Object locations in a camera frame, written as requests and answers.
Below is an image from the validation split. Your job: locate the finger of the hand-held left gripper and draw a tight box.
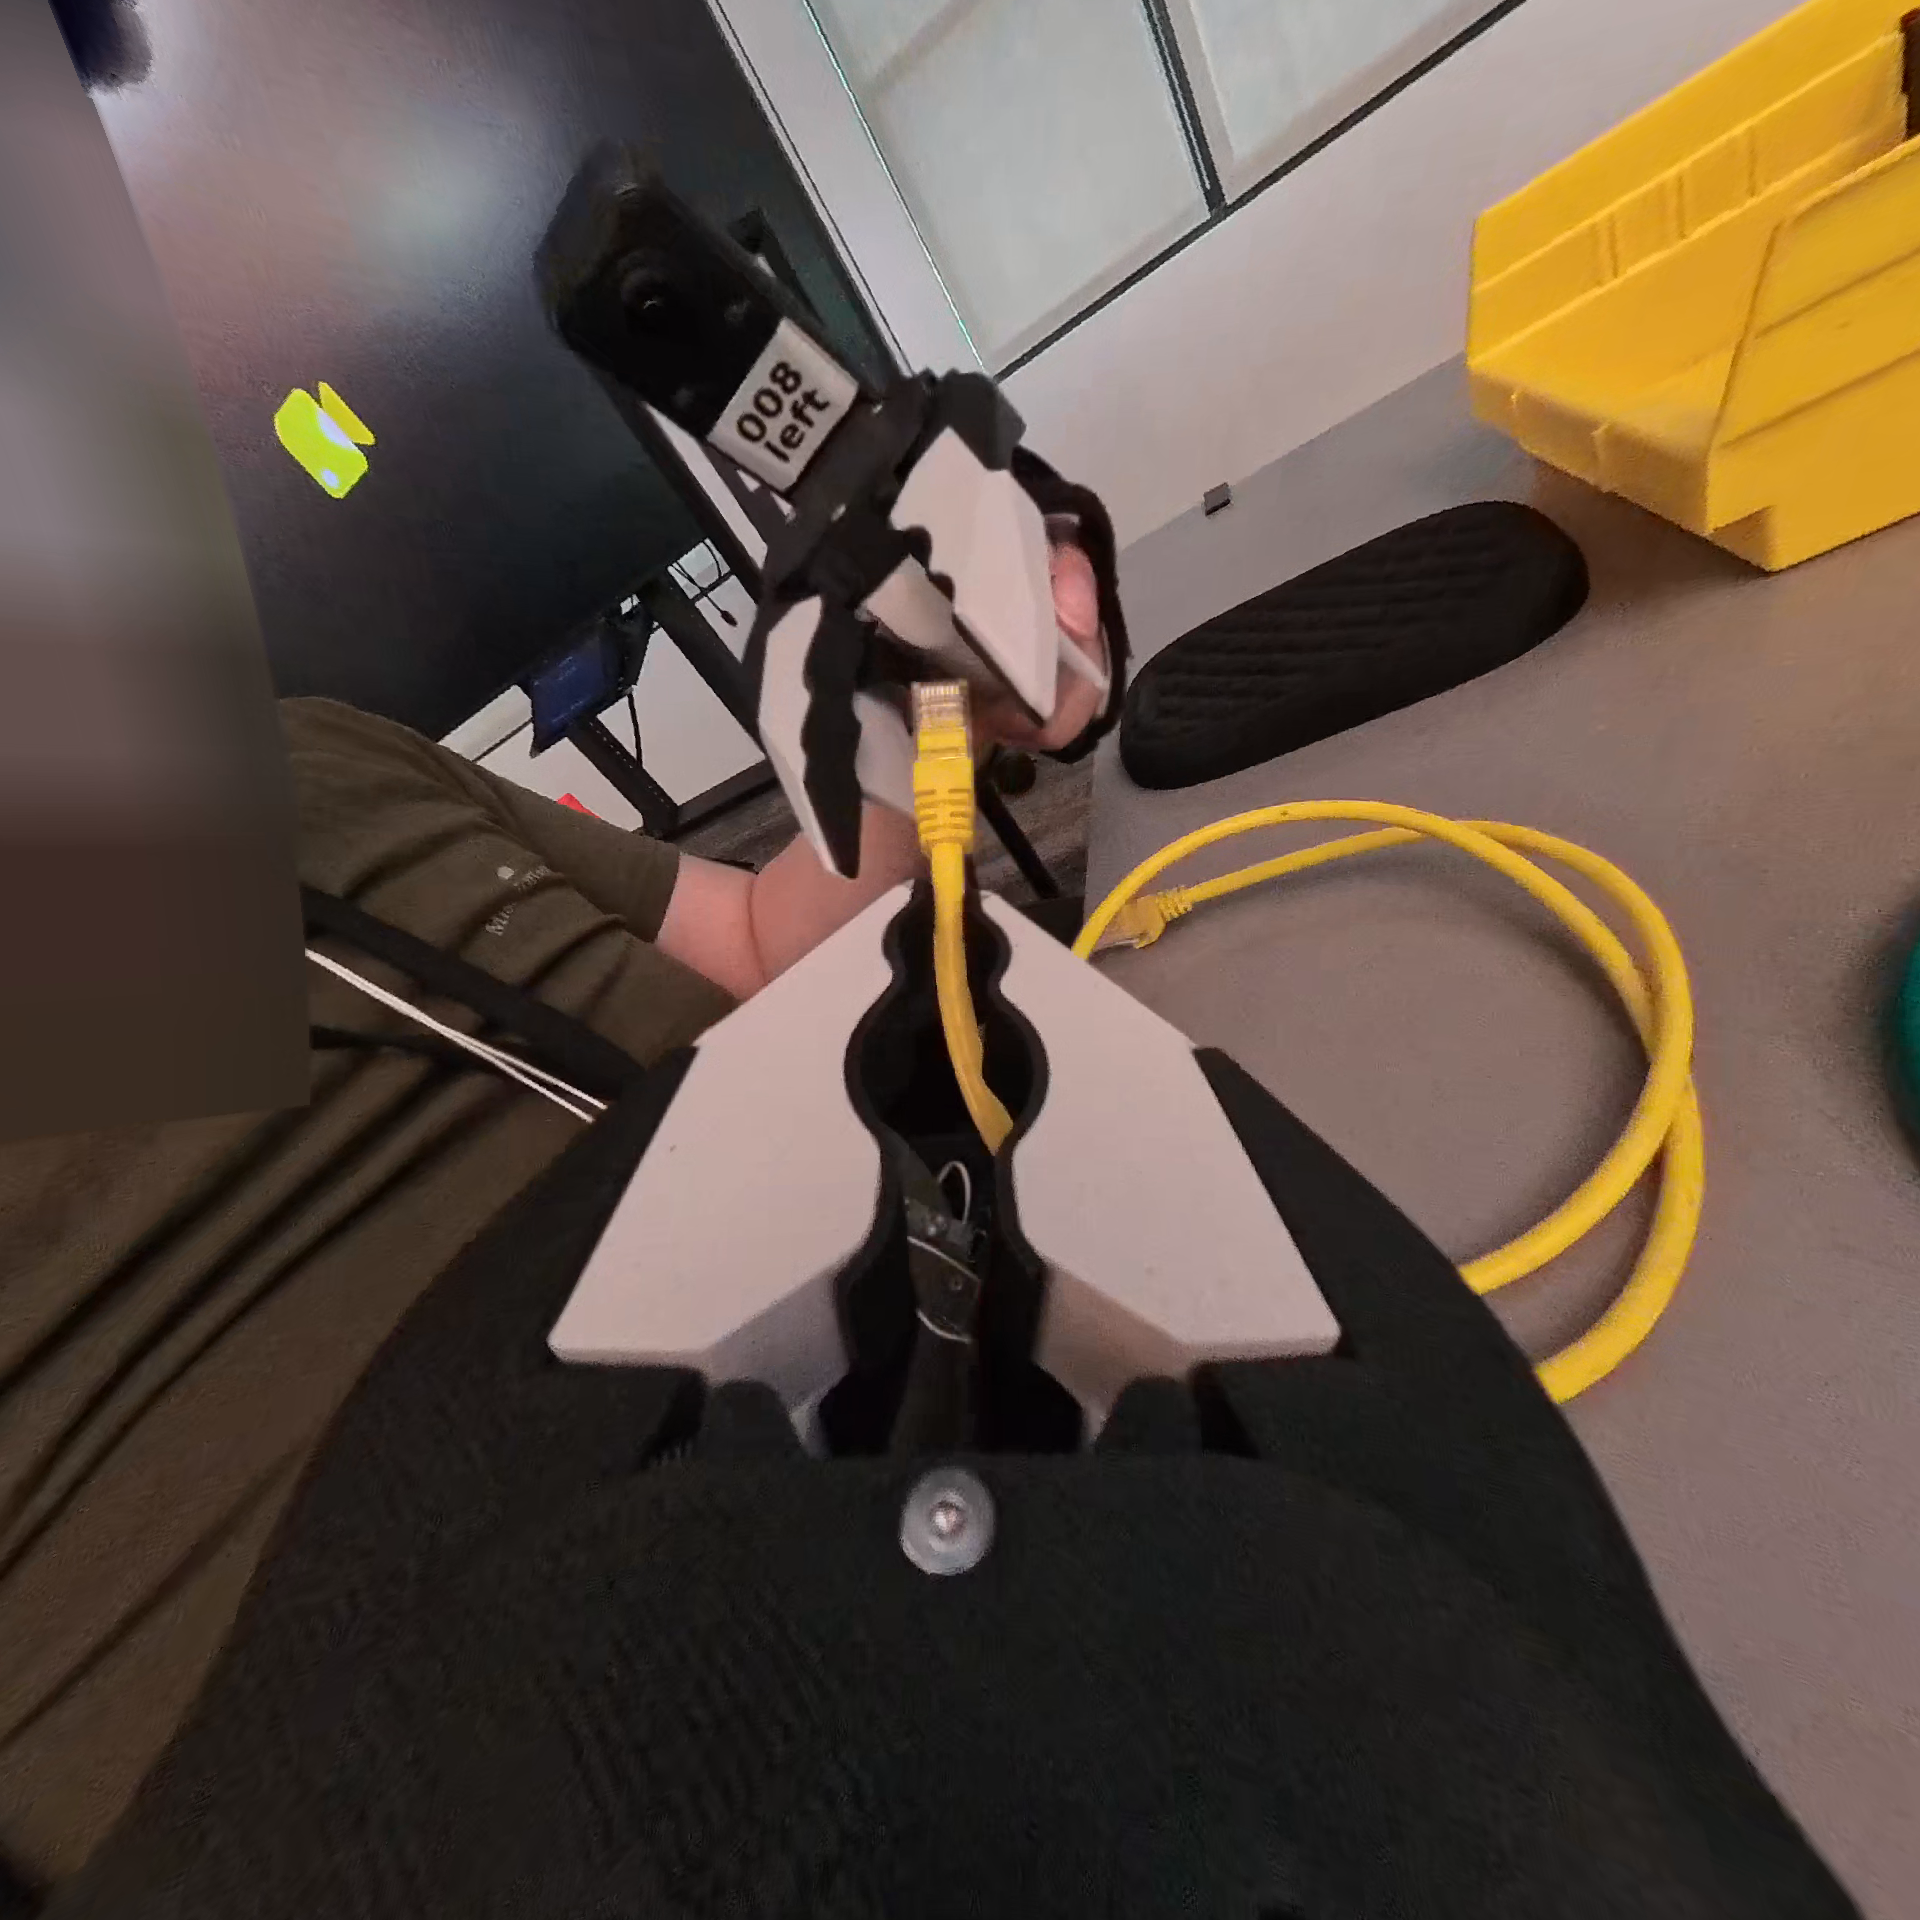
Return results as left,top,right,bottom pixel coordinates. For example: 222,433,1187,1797
862,426,1116,726
753,576,902,882

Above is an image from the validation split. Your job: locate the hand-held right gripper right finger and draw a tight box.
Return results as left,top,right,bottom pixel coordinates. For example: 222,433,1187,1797
973,893,1344,1454

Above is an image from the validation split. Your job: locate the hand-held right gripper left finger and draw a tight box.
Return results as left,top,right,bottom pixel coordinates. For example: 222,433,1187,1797
546,884,918,1454

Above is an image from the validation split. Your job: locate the yellow ethernet cable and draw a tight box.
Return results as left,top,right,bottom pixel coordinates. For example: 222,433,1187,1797
905,678,1707,1407

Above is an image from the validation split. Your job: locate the person's left hand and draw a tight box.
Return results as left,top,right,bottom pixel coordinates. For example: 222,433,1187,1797
981,517,1119,752

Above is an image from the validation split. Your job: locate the small blue device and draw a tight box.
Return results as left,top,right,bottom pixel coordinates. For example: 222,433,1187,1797
524,607,655,752

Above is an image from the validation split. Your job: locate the large black screen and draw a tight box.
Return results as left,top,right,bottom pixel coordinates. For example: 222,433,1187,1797
85,0,914,745

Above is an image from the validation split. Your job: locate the black wrist rest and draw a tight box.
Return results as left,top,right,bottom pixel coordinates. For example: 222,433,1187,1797
1116,500,1592,795

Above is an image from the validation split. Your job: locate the large glass window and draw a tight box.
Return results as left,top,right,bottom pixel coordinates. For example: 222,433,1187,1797
802,0,1520,375

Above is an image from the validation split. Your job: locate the black shoulder strap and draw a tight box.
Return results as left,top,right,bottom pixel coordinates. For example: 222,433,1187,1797
299,884,649,1111

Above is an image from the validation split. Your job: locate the thin white cable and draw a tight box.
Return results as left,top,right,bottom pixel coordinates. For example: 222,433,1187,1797
305,949,610,1122

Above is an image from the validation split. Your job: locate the green cable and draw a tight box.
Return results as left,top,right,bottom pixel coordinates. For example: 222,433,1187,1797
1873,915,1920,1177

